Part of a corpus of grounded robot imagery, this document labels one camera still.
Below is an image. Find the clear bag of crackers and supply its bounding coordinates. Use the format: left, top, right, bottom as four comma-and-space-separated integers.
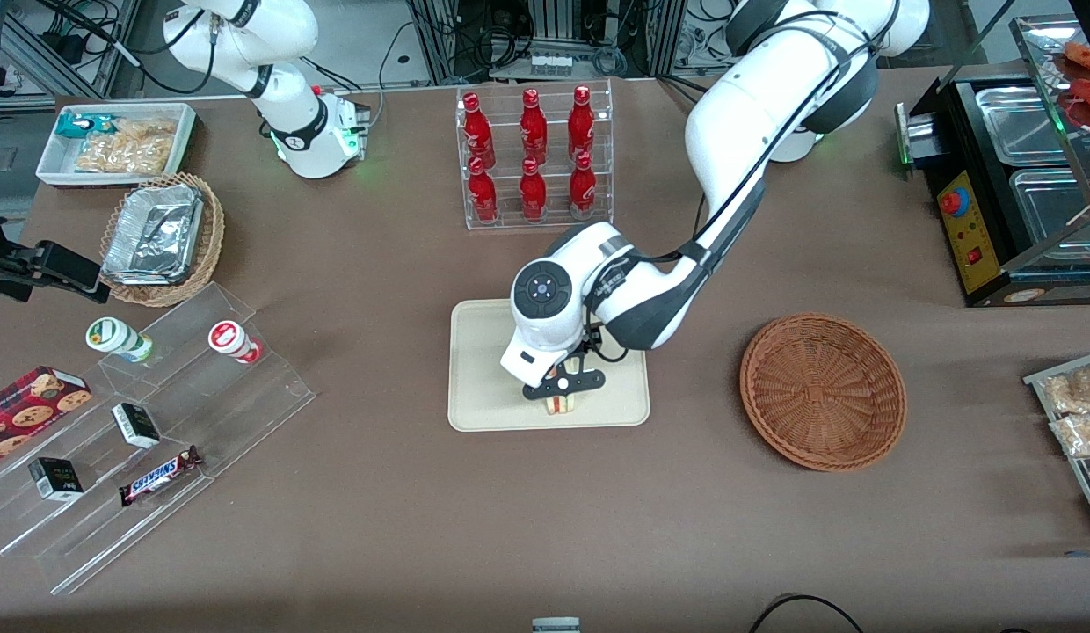
74, 118, 179, 176

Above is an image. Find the clear acrylic stepped stand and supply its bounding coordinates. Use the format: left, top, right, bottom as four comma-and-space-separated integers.
0, 281, 318, 596

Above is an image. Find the silver foil container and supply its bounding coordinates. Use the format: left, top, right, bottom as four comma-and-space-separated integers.
100, 183, 205, 287

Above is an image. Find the black floor cable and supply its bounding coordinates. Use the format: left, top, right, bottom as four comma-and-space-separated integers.
747, 594, 866, 633

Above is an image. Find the oval tan wicker basket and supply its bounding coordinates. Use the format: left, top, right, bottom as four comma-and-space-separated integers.
98, 171, 226, 309

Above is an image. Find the white rectangular snack bin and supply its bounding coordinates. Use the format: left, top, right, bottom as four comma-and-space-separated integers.
35, 101, 199, 190

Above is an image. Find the cream plastic tray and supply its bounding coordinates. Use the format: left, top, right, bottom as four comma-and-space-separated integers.
447, 298, 651, 433

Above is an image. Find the steel food pan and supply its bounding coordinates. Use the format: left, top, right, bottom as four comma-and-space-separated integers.
975, 84, 1072, 167
1008, 166, 1090, 245

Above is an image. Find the red cola bottle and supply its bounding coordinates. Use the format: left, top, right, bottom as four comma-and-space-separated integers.
467, 156, 499, 224
568, 85, 597, 162
569, 151, 599, 221
520, 88, 549, 164
519, 156, 549, 223
461, 92, 497, 169

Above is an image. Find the clear acrylic bottle rack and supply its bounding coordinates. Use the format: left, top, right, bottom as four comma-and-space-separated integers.
455, 78, 615, 232

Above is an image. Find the black hot food display case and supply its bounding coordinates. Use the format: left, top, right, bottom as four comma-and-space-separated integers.
895, 12, 1090, 309

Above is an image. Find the round brown wicker basket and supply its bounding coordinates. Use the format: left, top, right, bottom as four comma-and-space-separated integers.
739, 312, 908, 473

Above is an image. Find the grey snack display rack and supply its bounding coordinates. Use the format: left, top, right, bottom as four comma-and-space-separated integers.
1023, 349, 1090, 539

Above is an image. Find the snickers chocolate bar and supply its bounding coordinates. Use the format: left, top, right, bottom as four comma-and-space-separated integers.
118, 445, 204, 507

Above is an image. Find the red lid yogurt cup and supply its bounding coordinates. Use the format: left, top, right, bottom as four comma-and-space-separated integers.
207, 320, 264, 366

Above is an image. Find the small black carton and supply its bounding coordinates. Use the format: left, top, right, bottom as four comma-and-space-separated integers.
27, 456, 85, 503
111, 402, 162, 450

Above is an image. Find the red cookie box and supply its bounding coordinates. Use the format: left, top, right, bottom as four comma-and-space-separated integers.
0, 366, 94, 468

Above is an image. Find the clear bag of snacks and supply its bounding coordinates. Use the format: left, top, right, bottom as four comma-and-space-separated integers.
1035, 364, 1090, 416
1049, 413, 1090, 460

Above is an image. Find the teal snack packet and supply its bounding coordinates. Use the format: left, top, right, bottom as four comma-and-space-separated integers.
54, 113, 120, 141

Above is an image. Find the green lid yogurt cup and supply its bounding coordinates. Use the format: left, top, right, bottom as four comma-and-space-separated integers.
84, 316, 156, 365

